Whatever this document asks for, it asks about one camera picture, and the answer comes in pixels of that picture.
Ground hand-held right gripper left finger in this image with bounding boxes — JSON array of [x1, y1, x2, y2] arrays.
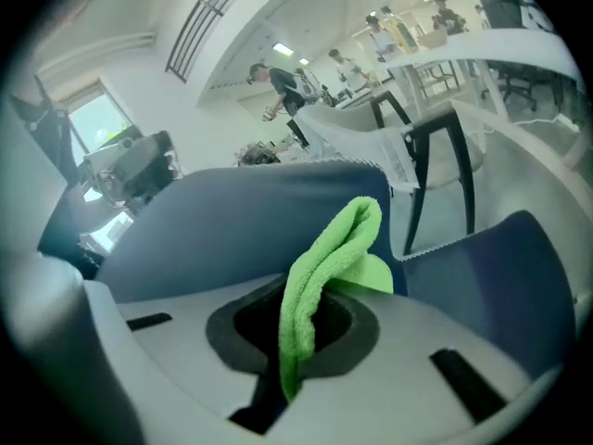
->
[[85, 273, 287, 445]]

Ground beige beaded cord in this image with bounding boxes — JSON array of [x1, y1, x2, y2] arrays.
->
[[27, 104, 50, 133]]

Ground yellow bottle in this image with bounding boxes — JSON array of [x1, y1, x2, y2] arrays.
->
[[388, 12, 418, 56]]

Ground person's body in black clothes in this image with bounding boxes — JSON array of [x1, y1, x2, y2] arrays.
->
[[6, 74, 82, 192]]

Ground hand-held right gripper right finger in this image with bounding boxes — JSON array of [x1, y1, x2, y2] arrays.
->
[[268, 289, 557, 445]]

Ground grey chair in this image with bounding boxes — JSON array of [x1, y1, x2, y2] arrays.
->
[[296, 93, 488, 258]]

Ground black balcony railing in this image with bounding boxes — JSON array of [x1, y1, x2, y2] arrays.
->
[[164, 0, 261, 83]]

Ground glass window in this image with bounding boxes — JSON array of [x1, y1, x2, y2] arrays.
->
[[64, 80, 138, 161]]

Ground green microfibre cloth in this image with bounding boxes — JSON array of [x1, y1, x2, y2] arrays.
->
[[278, 196, 395, 402]]

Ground dark blue chair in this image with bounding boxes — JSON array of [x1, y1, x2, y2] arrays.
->
[[38, 161, 579, 383]]

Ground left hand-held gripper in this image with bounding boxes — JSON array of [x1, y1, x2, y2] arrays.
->
[[82, 134, 166, 206]]

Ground black office chair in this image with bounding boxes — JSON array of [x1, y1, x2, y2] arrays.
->
[[475, 0, 565, 113]]

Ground tan bowl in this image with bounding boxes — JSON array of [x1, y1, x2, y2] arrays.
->
[[418, 30, 450, 50]]

